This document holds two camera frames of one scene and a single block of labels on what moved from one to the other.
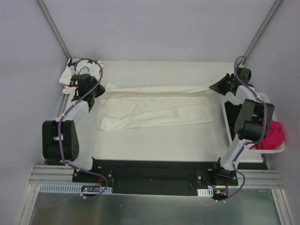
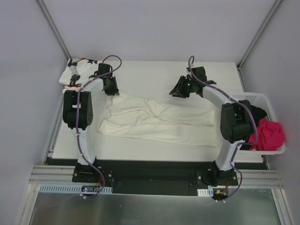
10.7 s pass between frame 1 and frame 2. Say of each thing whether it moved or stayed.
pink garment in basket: stayed
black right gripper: moved
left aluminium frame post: stayed
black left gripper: moved
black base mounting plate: stayed
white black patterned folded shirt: stayed
